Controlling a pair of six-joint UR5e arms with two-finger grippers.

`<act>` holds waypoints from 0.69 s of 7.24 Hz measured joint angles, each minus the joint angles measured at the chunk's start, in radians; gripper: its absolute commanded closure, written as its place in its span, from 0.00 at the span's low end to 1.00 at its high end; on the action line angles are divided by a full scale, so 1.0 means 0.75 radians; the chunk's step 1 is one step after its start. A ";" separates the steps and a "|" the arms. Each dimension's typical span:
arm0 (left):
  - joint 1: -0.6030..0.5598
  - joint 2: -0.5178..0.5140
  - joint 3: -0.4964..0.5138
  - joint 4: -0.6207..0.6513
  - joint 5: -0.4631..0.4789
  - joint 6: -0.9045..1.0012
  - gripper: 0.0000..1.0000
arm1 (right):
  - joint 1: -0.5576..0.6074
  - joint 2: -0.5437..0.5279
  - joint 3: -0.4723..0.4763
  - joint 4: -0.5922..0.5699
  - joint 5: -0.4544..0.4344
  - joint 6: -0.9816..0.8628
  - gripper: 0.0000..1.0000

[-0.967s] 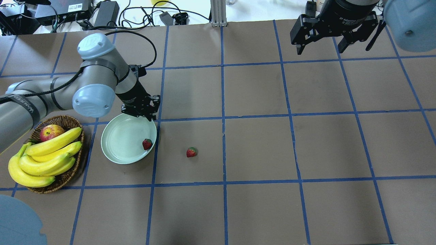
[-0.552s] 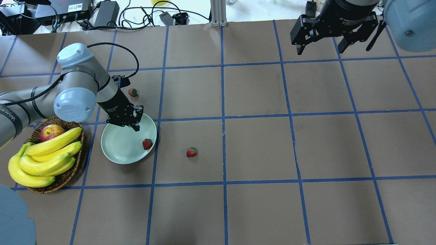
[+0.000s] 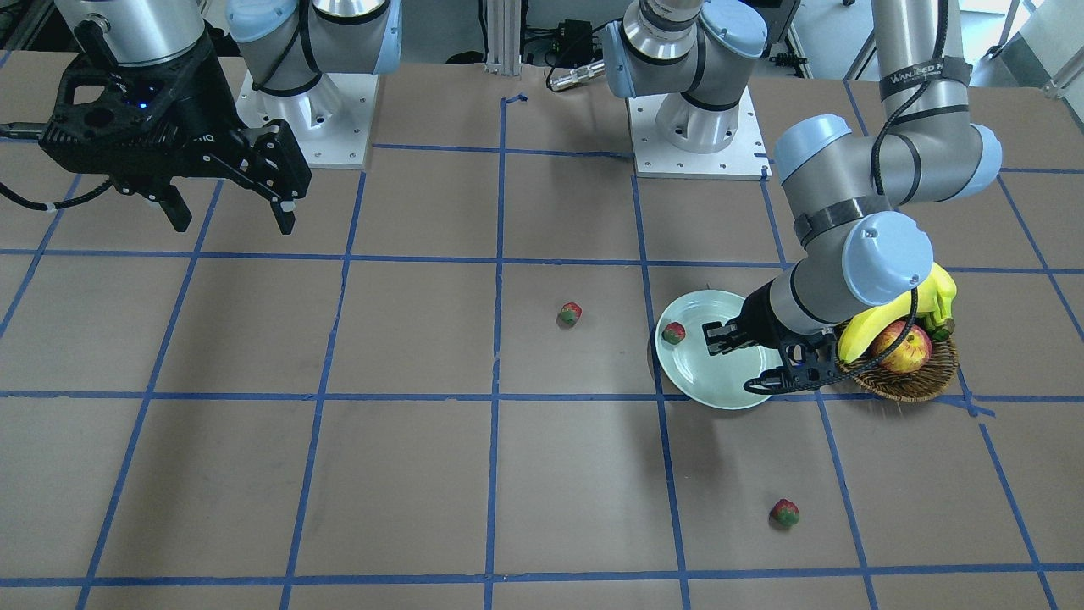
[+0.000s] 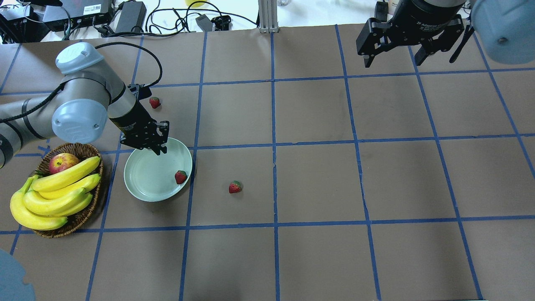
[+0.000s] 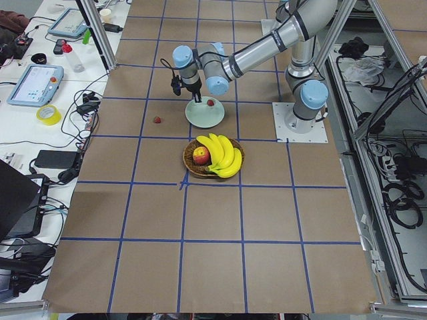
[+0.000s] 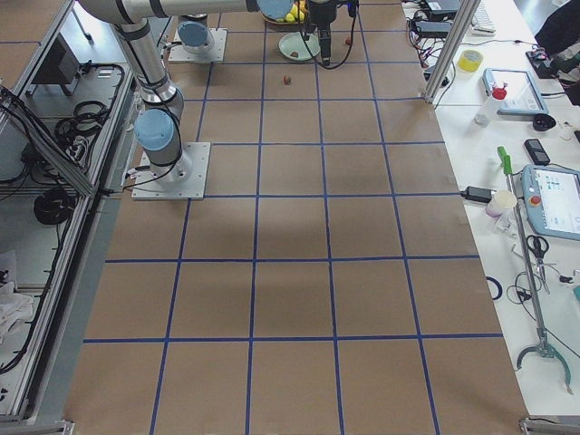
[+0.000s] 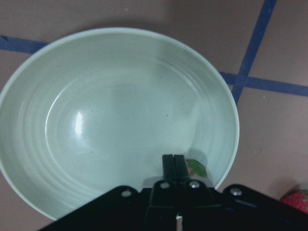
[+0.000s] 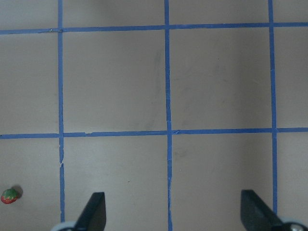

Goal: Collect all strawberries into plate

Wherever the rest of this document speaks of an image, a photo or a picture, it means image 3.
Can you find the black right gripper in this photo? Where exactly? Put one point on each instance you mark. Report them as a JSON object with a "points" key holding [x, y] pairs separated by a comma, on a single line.
{"points": [[213, 108]]}

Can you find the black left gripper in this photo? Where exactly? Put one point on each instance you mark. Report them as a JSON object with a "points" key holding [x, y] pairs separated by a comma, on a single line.
{"points": [[760, 317]]}

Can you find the red strawberry round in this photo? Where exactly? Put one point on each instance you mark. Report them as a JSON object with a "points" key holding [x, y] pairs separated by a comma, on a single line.
{"points": [[785, 513]]}

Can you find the red strawberry green top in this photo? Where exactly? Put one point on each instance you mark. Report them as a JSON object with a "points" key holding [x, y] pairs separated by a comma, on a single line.
{"points": [[569, 314]]}

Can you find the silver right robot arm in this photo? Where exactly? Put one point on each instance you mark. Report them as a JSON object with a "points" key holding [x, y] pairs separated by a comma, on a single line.
{"points": [[287, 45]]}

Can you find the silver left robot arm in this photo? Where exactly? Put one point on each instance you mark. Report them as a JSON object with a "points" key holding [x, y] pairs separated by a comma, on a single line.
{"points": [[845, 190]]}

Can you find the pale green plate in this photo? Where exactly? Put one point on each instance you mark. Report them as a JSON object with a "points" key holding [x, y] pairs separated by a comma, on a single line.
{"points": [[716, 381]]}

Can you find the wicker fruit basket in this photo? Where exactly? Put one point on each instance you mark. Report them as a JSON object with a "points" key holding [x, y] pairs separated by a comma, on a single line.
{"points": [[929, 382]]}

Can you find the red apple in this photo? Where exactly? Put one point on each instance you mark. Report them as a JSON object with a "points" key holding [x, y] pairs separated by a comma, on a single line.
{"points": [[912, 353]]}

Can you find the yellow banana bunch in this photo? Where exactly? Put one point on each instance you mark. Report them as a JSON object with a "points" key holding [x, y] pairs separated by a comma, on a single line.
{"points": [[934, 313]]}

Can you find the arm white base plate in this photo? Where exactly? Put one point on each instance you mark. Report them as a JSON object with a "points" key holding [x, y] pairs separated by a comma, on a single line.
{"points": [[332, 122], [671, 139]]}

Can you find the aluminium frame post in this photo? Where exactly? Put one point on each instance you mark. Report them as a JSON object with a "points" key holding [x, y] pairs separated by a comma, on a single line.
{"points": [[503, 26]]}

